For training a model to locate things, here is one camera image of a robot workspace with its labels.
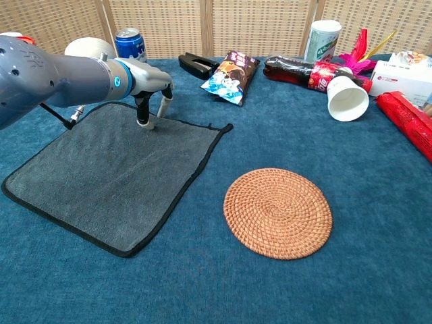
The black stapler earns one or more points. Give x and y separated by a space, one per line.
199 65

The white cardboard box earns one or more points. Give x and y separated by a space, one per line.
401 79

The bamboo folding screen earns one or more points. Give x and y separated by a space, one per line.
256 27

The pink feather shuttlecock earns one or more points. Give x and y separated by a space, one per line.
357 62

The blue and white drink can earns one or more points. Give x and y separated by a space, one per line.
130 44

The cola bottle with red label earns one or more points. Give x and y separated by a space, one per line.
290 72

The dark chocolate snack bag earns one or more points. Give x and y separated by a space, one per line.
231 79

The white printed snack packet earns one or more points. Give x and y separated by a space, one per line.
411 57

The grey and blue microfiber cloth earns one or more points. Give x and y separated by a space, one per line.
111 182

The blue table cloth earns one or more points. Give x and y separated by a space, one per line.
270 290

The green and white lidded cup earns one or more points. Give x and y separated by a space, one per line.
322 40

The round woven rattan coaster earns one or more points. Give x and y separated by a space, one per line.
278 214

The white ceramic bowl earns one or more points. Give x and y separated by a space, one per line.
87 47

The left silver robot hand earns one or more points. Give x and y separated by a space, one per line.
148 76

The tipped paper cup green print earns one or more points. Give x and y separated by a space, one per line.
347 101

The red biscuit packet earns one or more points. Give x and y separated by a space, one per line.
408 123

